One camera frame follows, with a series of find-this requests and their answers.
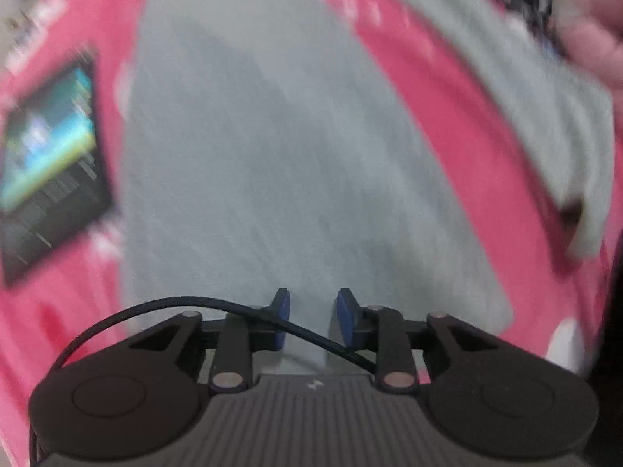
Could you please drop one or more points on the pink floral blanket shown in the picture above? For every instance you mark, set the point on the pink floral blanket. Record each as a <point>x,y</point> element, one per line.
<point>438,131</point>

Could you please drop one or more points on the grey sweatshirt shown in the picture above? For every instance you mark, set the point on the grey sweatshirt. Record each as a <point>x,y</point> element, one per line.
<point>267,155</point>

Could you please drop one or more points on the person's right forearm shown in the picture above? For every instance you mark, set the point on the person's right forearm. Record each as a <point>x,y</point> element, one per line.
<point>594,34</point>

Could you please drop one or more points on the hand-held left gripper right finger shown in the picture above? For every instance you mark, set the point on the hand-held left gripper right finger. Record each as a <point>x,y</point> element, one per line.
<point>345,316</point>

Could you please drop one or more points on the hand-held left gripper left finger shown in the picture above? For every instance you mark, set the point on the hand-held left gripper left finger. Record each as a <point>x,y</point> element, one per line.
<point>283,316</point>

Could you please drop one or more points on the dark plaid shirt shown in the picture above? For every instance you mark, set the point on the dark plaid shirt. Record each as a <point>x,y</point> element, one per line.
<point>525,0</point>

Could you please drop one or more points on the black tablet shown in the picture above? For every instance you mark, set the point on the black tablet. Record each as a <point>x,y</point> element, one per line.
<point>53,165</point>

